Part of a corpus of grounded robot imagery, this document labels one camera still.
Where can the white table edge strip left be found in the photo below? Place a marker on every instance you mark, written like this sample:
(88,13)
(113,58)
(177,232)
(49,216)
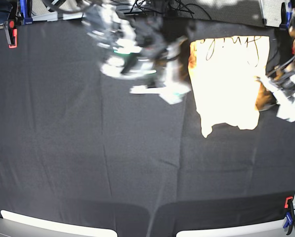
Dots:
(47,225)

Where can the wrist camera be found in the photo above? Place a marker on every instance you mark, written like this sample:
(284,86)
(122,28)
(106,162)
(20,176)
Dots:
(174,95)
(286,110)

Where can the red black clamp far left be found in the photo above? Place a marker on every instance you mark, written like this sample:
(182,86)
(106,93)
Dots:
(11,33)

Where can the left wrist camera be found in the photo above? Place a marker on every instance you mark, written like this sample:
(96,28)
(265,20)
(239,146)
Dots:
(286,110)

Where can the white table edge strip right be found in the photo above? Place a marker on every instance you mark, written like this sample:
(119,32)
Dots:
(268,229)

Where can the yellow t-shirt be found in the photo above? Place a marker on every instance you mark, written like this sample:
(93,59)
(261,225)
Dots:
(223,74)

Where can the blue clamp far left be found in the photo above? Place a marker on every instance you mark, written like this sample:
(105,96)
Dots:
(26,11)

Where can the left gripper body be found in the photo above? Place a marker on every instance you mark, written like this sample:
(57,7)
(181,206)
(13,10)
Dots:
(284,81)

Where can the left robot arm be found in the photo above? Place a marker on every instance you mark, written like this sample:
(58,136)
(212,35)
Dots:
(287,23)

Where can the red black clamp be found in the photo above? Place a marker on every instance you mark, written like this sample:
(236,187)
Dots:
(11,33)
(289,203)

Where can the blue clamp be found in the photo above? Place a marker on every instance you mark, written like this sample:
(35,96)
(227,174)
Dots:
(290,221)
(26,11)

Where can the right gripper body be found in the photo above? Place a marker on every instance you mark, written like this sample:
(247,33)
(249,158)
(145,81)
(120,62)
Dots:
(170,81)

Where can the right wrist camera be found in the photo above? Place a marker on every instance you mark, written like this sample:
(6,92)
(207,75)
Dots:
(174,95)

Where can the white table edge strip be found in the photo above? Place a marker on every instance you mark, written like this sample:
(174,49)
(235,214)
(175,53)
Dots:
(47,225)
(268,229)

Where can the aluminium rail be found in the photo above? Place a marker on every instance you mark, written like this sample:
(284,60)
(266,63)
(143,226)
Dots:
(55,16)

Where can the black table cloth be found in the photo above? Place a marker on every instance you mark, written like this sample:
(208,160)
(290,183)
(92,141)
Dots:
(76,147)

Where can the red black clamp near right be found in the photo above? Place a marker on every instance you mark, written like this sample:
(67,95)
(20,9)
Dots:
(289,203)

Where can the blue clamp near right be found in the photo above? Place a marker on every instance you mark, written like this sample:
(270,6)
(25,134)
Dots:
(290,221)

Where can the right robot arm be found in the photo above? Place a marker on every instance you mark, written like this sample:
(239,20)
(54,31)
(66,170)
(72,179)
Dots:
(136,50)

